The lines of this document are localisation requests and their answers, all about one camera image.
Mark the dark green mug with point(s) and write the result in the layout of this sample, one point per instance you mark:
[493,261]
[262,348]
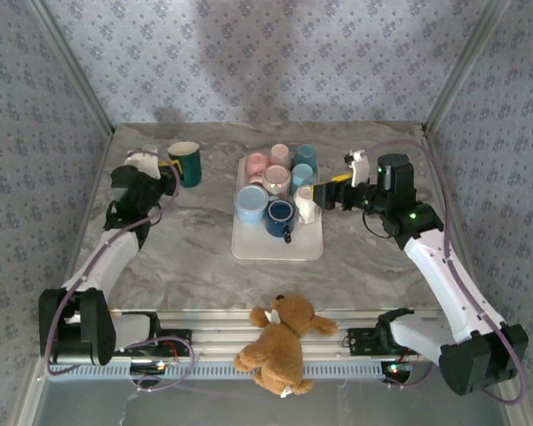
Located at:
[188,168]

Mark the white mug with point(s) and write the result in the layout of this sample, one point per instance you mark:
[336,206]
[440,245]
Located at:
[304,208]

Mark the small light blue mug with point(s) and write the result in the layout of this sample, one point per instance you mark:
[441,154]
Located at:
[302,177]

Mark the dark blue mug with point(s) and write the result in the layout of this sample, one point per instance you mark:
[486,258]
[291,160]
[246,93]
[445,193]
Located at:
[279,215]

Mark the pink beige speckled mug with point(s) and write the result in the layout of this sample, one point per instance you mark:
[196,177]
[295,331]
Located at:
[276,179]

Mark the pale pink tall mug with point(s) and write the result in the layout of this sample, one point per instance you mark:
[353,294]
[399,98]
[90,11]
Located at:
[280,155]

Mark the large light blue mug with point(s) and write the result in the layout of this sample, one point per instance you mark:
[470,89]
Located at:
[251,204]

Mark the saturated pink faceted mug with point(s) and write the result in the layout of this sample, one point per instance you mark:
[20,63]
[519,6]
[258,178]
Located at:
[255,164]

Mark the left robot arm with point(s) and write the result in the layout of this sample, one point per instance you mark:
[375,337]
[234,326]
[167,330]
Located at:
[102,257]

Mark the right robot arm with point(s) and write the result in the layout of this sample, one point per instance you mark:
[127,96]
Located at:
[444,279]

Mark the teal dotted mug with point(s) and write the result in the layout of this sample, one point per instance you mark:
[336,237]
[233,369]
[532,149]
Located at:
[305,155]

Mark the white plastic tray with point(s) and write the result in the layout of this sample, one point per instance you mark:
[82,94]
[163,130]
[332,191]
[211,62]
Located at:
[275,250]

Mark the brown teddy bear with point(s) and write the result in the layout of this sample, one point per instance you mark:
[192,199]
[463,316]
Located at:
[277,350]

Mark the small circuit board with LEDs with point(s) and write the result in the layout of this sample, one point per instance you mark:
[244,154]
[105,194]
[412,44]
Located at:
[148,367]
[397,368]

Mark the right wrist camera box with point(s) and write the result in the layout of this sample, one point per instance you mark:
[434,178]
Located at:
[359,171]

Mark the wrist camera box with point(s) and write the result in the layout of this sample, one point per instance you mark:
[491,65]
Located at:
[359,171]
[144,165]

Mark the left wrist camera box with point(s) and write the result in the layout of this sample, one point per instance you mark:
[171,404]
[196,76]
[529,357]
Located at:
[144,165]

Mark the aluminium frame post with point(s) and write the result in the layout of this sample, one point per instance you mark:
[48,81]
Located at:
[73,66]
[467,66]

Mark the aluminium rail frame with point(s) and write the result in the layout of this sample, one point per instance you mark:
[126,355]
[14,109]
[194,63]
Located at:
[222,324]

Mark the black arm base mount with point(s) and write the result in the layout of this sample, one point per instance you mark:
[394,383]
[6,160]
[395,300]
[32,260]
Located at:
[180,339]
[360,341]

